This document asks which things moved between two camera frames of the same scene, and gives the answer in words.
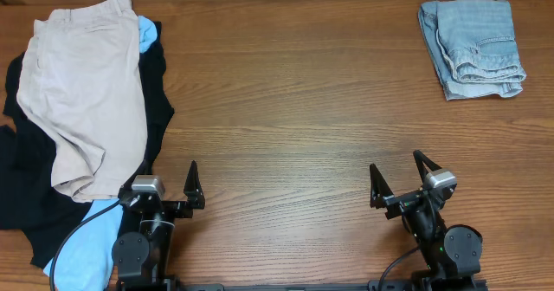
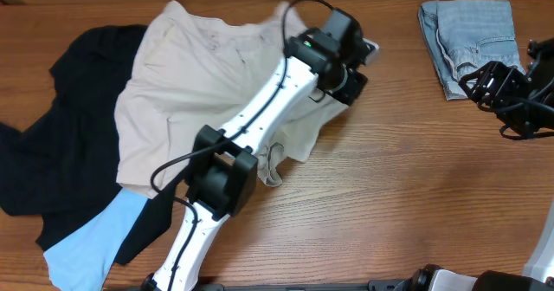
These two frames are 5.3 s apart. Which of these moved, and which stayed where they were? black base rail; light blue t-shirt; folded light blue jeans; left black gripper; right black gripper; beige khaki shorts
Moved: beige khaki shorts; left black gripper; right black gripper
Stayed: light blue t-shirt; folded light blue jeans; black base rail
